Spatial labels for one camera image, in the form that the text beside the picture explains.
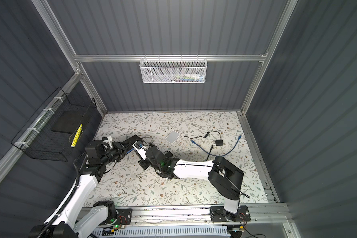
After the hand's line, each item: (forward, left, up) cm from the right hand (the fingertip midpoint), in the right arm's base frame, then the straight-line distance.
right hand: (139, 153), depth 78 cm
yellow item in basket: (+3, +28, +12) cm, 31 cm away
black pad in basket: (+12, +35, +13) cm, 40 cm away
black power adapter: (+18, -48, -17) cm, 54 cm away
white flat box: (+22, -15, -16) cm, 31 cm away
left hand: (+5, +4, +3) cm, 7 cm away
